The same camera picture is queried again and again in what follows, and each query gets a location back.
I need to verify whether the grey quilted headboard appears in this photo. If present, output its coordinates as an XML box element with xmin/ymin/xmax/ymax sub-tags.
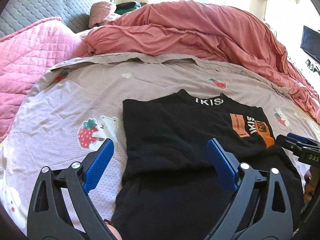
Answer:
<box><xmin>1</xmin><ymin>0</ymin><xmax>94</xmax><ymax>37</ymax></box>

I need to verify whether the black monitor screen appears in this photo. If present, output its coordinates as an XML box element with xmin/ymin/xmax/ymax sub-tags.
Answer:
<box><xmin>300</xmin><ymin>25</ymin><xmax>320</xmax><ymax>63</ymax></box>

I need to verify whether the dusty pink small pillow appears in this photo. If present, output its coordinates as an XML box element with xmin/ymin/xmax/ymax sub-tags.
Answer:
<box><xmin>88</xmin><ymin>1</ymin><xmax>120</xmax><ymax>29</ymax></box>

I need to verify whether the salmon red duvet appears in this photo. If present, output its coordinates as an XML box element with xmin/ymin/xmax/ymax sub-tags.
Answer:
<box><xmin>74</xmin><ymin>1</ymin><xmax>319</xmax><ymax>120</ymax></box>

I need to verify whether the black long-sleeve sweatshirt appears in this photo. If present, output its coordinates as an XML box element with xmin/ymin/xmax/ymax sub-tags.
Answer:
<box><xmin>112</xmin><ymin>90</ymin><xmax>304</xmax><ymax>239</ymax></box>

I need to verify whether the person's left hand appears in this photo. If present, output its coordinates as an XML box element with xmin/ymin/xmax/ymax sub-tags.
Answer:
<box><xmin>104</xmin><ymin>219</ymin><xmax>122</xmax><ymax>240</ymax></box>

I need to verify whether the person's right hand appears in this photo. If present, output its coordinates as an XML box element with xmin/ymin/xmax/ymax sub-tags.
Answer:
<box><xmin>303</xmin><ymin>170</ymin><xmax>315</xmax><ymax>202</ymax></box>

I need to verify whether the pink quilted pillow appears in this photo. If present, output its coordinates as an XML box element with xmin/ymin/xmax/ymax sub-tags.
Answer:
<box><xmin>1</xmin><ymin>17</ymin><xmax>87</xmax><ymax>140</ymax></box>

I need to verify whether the beige strawberry bear bedsheet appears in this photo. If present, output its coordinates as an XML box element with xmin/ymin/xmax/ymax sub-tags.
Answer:
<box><xmin>1</xmin><ymin>53</ymin><xmax>319</xmax><ymax>232</ymax></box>

